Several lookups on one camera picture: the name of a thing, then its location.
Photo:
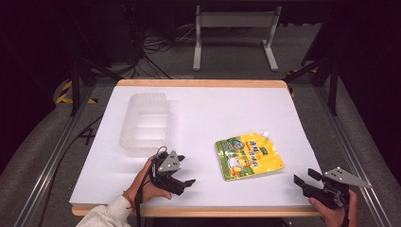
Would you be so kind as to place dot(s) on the white metal stand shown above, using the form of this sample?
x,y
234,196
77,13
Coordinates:
x,y
235,19

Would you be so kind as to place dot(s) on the yellow spouted pouch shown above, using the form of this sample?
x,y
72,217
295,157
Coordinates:
x,y
255,159

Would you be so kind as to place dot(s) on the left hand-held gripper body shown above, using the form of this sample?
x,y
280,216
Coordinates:
x,y
168,164

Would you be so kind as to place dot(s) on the white table mat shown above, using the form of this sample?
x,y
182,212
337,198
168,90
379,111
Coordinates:
x,y
201,126

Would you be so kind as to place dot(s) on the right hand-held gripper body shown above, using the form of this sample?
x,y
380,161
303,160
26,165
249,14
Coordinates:
x,y
334,192

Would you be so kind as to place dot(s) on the translucent plastic container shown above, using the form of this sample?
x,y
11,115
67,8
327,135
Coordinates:
x,y
145,126

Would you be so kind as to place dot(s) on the aluminium floor rail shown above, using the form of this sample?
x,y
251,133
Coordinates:
x,y
53,157
350,151

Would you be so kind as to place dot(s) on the black tripod stand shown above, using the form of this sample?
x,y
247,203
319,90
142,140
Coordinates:
x,y
333,88
75,88

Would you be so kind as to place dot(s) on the person's left hand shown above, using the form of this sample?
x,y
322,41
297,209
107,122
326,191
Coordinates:
x,y
143,189

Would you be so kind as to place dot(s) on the yellow black hazard tape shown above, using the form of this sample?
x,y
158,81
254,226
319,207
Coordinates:
x,y
64,93

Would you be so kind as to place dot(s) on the person's right hand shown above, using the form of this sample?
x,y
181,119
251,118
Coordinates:
x,y
334,217

